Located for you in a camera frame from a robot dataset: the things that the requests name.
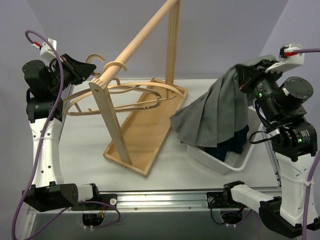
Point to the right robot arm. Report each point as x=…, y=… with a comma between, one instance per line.
x=294, y=142

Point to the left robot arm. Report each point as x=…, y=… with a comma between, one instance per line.
x=45, y=115

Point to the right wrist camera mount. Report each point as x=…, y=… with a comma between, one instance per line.
x=288, y=59

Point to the grey pleated skirt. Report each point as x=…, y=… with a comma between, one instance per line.
x=216, y=115

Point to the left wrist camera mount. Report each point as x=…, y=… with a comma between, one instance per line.
x=45, y=51

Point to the white plastic basket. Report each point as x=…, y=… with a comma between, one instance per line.
x=233, y=162

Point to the wooden clothes rack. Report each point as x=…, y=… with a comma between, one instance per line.
x=135, y=144

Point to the dark blue denim skirt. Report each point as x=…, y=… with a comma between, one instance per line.
x=234, y=144

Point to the beige plastic hanger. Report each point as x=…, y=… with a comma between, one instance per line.
x=122, y=88
x=120, y=97

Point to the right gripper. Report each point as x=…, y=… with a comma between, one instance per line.
x=244, y=78

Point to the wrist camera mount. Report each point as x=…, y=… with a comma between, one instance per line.
x=45, y=51
x=288, y=59

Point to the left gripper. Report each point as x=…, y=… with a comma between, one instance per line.
x=69, y=69

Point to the beige plastic hanger front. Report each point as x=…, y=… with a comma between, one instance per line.
x=122, y=88

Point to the aluminium mounting rail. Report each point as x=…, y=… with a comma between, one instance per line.
x=160, y=200

